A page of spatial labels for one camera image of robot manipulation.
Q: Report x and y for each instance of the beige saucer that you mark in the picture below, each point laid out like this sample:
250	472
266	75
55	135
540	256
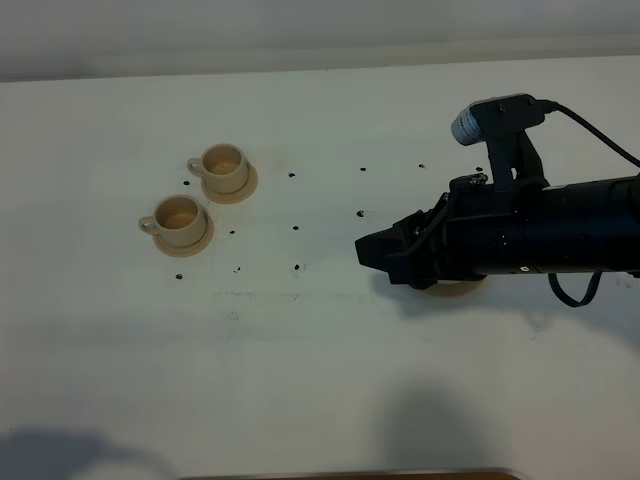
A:
235	197
205	240

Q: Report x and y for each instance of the far beige saucer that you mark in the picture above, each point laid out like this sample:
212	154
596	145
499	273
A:
235	197

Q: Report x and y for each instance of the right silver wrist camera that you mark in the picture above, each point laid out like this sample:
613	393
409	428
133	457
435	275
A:
501	123

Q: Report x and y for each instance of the far beige teacup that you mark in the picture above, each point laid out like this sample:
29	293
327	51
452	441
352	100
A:
222	169

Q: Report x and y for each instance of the near beige teacup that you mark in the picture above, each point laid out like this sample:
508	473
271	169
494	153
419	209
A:
177	221

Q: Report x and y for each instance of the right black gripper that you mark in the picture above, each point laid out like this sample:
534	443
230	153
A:
482	233

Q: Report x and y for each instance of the beige teacup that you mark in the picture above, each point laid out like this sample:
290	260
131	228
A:
222	169
177	221

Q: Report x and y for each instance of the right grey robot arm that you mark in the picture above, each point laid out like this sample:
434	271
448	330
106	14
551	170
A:
576	228

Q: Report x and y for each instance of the round beige teapot coaster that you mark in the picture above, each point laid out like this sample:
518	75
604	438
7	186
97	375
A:
452	289

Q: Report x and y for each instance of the near beige saucer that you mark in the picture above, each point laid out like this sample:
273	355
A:
205	240

